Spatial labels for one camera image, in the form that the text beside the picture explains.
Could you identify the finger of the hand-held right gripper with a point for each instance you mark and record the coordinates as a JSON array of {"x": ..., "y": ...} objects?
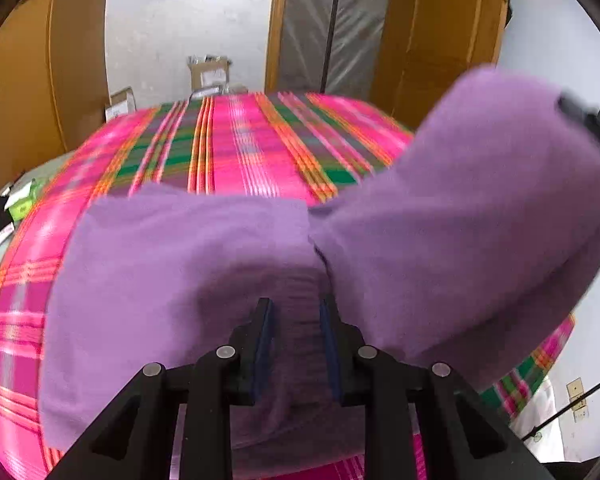
[{"x": 577, "y": 110}]

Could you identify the wooden door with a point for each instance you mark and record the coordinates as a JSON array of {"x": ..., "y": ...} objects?
[{"x": 440, "y": 35}]

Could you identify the brown cardboard box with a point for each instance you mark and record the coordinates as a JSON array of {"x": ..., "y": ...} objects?
[{"x": 210, "y": 75}]

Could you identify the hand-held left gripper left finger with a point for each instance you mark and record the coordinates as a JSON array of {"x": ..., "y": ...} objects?
[{"x": 262, "y": 355}]

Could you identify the wall socket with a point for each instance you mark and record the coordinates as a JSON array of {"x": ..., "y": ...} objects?
[{"x": 577, "y": 400}]

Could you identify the pink green plaid bed sheet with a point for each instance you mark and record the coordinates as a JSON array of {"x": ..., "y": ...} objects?
[{"x": 255, "y": 145}]

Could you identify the clear plastic door curtain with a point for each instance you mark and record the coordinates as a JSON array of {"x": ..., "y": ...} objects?
[{"x": 355, "y": 20}]

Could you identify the large green tissue box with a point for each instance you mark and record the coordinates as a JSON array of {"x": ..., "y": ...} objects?
[{"x": 22, "y": 200}]

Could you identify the white box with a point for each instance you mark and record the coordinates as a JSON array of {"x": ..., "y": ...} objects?
[{"x": 121, "y": 106}]

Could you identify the wooden door frame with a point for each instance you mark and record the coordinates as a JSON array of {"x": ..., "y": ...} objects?
[{"x": 277, "y": 25}]

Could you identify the wooden wardrobe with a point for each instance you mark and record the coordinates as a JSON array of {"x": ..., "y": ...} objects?
[{"x": 30, "y": 60}]

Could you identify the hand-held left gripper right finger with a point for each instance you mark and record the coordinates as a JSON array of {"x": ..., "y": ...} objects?
[{"x": 328, "y": 355}]

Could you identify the purple fleece pants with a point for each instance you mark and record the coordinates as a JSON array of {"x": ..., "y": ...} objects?
[{"x": 430, "y": 210}]

